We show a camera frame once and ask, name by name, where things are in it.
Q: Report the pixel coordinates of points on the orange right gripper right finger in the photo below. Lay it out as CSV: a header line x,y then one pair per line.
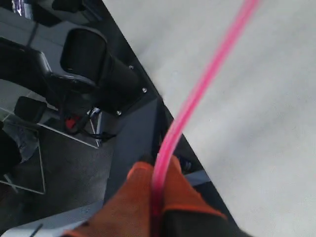
x,y
184,211

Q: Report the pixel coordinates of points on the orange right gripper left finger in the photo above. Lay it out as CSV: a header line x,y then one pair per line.
x,y
127,213

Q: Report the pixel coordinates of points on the clear acrylic panel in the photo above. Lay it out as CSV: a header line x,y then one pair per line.
x,y
27,135

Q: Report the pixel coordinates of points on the pink plastic tube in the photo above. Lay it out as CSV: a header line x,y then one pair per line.
x,y
176,129

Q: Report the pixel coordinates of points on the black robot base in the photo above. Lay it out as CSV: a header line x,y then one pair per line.
x,y
72,67

